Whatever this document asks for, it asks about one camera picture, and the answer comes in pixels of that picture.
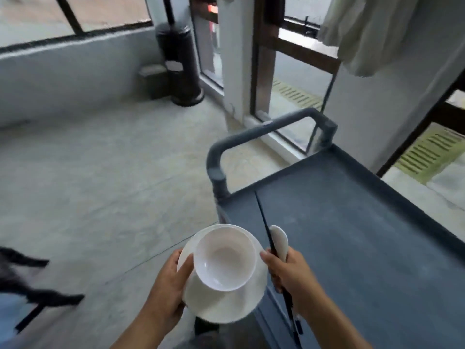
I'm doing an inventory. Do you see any grey waste bin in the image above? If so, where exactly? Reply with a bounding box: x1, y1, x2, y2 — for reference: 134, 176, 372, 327
138, 63, 171, 100

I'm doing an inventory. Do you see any white ceramic bowl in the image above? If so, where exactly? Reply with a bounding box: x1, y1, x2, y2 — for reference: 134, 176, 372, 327
193, 225, 258, 292

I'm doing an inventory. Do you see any white ceramic spoon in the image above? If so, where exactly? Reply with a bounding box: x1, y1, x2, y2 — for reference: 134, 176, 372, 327
268, 225, 290, 264

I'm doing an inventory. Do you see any white curtain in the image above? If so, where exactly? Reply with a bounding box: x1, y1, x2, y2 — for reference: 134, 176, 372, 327
318, 0, 465, 78

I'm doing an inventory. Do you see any dark framed window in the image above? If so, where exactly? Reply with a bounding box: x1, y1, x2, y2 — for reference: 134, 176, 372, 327
376, 68, 465, 178
250, 0, 342, 155
0, 0, 153, 51

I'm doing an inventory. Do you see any grey blue service cart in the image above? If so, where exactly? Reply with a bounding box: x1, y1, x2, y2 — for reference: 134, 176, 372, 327
206, 108, 465, 349

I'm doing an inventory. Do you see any black patio heater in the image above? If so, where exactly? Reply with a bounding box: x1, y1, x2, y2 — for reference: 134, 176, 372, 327
155, 0, 205, 107

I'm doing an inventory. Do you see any person's right hand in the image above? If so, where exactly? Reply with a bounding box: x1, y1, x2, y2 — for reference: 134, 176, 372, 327
259, 247, 327, 320

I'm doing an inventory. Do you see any dark wooden chair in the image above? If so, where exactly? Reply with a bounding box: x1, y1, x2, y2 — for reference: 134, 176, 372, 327
0, 247, 85, 333

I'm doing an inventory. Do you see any glass door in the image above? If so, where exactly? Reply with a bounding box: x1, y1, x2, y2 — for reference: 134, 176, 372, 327
188, 0, 224, 91

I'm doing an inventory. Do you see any person's black shoe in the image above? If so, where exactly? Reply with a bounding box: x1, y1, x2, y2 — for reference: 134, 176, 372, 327
194, 316, 220, 337

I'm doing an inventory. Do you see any white ceramic plate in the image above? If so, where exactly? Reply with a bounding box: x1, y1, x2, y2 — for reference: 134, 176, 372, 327
177, 224, 269, 324

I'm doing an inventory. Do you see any person's left hand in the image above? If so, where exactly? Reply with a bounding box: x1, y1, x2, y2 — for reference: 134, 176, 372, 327
139, 248, 195, 328

